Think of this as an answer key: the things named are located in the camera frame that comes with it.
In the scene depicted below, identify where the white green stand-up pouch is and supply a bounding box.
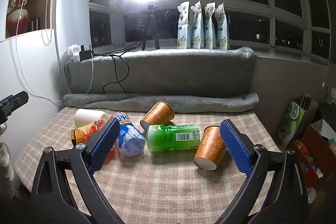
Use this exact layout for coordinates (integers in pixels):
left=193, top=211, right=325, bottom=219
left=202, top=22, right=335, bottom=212
left=191, top=2, right=205, bottom=49
left=204, top=2, right=217, bottom=49
left=215, top=3, right=229, bottom=50
left=177, top=2, right=191, bottom=49

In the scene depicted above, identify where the black charger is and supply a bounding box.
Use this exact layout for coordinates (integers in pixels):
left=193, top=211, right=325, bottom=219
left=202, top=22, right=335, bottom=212
left=79, top=46, right=94, bottom=61

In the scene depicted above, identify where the black tripod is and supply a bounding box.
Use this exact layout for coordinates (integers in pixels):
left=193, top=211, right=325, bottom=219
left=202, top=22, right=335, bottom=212
left=136, top=2, right=160, bottom=51

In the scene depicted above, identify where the white power strip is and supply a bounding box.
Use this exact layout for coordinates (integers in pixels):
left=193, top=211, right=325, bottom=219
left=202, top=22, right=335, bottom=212
left=68, top=45, right=87, bottom=63

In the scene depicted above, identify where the red cardboard box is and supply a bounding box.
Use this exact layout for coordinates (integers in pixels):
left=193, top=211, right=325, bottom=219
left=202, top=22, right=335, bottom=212
left=290, top=124, right=336, bottom=189

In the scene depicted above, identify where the thin white cable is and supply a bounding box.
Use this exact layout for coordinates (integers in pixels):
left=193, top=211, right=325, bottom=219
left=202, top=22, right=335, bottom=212
left=14, top=0, right=63, bottom=102

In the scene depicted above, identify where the black cable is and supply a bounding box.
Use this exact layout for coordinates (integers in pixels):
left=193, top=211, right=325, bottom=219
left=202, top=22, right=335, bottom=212
left=92, top=40, right=143, bottom=94

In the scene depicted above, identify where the green paper cup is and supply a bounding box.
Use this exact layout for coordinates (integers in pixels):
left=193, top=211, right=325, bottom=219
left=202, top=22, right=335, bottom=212
left=146, top=123, right=201, bottom=152

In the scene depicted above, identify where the red white vase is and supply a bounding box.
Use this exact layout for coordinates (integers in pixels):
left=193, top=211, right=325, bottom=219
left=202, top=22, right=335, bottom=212
left=7, top=0, right=30, bottom=37

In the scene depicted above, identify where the red orange paper cup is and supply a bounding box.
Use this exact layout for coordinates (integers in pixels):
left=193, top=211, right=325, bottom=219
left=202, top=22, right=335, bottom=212
left=70, top=120, right=116, bottom=161

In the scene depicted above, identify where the plaid tablecloth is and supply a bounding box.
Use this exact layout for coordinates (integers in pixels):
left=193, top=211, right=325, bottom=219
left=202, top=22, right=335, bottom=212
left=13, top=106, right=286, bottom=224

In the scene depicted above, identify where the rolled grey blanket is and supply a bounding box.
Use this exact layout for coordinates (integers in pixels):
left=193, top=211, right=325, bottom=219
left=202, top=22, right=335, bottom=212
left=63, top=92, right=259, bottom=113

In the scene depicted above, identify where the blue paper cup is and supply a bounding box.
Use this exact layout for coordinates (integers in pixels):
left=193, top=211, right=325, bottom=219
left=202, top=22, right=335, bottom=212
left=113, top=112, right=146, bottom=157

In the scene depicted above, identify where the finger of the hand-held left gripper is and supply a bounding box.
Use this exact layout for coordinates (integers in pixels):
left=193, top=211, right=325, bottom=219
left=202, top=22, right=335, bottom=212
left=0, top=91, right=29, bottom=125

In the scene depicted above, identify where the green paper bag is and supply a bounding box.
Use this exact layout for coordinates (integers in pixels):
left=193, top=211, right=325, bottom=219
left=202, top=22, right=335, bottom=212
left=278, top=97, right=319, bottom=148

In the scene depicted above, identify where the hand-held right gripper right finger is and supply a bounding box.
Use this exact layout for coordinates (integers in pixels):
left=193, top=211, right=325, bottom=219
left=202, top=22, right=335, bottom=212
left=214, top=119, right=309, bottom=224

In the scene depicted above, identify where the brown patterned paper cup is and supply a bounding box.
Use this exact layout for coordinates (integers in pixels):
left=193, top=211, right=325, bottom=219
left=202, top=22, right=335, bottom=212
left=193, top=125, right=227, bottom=171
left=140, top=101, right=175, bottom=131

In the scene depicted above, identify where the white bead chain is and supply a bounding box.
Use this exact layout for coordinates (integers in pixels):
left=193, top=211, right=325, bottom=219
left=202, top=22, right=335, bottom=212
left=42, top=0, right=53, bottom=44

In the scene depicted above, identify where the white paper cup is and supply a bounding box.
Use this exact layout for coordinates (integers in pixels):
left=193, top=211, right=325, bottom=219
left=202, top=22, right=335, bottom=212
left=75, top=109, right=109, bottom=128

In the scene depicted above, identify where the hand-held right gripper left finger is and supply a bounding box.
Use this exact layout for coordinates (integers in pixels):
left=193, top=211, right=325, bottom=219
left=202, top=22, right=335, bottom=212
left=31, top=117, right=124, bottom=224

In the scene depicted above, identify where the white cardboard box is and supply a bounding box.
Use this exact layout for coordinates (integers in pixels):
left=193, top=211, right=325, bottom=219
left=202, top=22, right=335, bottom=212
left=311, top=119, right=336, bottom=140

